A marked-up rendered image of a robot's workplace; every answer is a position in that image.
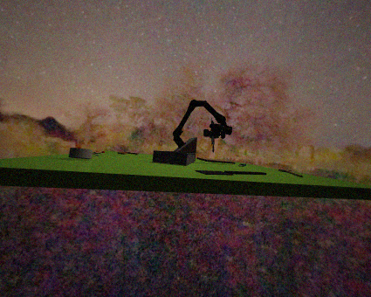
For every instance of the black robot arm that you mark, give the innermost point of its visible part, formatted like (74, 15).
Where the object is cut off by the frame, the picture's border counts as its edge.
(218, 127)

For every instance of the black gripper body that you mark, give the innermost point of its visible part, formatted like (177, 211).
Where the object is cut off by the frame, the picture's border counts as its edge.
(206, 133)

